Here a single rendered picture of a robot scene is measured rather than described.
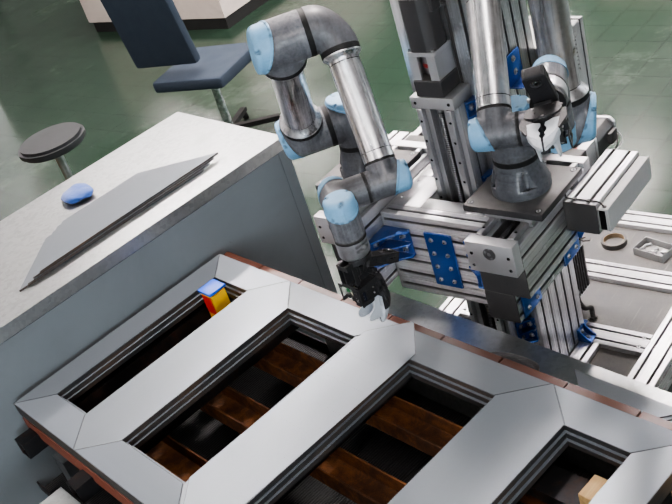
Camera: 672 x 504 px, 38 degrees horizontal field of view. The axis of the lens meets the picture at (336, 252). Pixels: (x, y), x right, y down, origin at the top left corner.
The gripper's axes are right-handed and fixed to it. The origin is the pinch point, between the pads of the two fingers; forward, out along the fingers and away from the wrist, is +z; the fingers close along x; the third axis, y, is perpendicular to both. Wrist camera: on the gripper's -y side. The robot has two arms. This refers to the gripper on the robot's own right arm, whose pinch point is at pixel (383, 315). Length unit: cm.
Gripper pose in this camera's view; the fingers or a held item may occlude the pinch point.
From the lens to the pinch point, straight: 236.0
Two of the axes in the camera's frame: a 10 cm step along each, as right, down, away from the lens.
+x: 6.7, 2.3, -7.1
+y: -6.9, 5.4, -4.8
